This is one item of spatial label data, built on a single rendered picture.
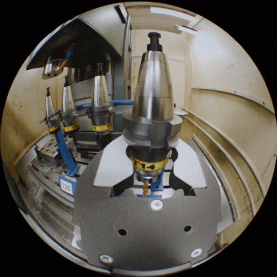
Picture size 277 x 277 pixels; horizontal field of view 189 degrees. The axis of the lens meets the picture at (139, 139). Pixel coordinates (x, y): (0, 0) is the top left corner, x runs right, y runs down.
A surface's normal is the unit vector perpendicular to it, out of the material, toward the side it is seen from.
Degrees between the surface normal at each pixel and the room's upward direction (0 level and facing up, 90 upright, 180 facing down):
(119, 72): 90
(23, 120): 90
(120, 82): 90
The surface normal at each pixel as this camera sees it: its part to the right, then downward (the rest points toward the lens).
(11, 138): 1.00, 0.04
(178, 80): -0.07, 0.48
